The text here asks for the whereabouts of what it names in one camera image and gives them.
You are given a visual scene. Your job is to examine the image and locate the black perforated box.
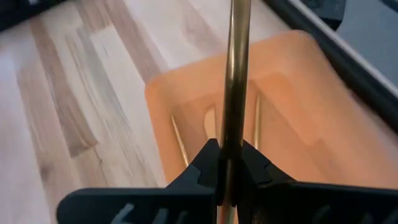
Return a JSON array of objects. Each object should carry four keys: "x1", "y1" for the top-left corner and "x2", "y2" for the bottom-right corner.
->
[{"x1": 300, "y1": 0, "x2": 348, "y2": 31}]

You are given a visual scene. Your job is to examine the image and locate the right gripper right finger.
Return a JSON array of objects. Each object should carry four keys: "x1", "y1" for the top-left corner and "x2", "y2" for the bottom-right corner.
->
[{"x1": 238, "y1": 139, "x2": 398, "y2": 224}]

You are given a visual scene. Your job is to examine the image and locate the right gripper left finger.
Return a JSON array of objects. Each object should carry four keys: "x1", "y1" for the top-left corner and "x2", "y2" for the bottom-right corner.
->
[{"x1": 55, "y1": 139, "x2": 221, "y2": 224}]

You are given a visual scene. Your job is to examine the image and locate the orange translucent plastic tray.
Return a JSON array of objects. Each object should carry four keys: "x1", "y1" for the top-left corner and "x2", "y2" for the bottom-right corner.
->
[{"x1": 144, "y1": 29, "x2": 398, "y2": 191}]

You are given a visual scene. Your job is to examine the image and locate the wooden chopsticks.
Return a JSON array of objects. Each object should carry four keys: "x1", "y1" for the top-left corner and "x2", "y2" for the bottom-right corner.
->
[
  {"x1": 170, "y1": 114, "x2": 190, "y2": 168},
  {"x1": 216, "y1": 0, "x2": 252, "y2": 224}
]

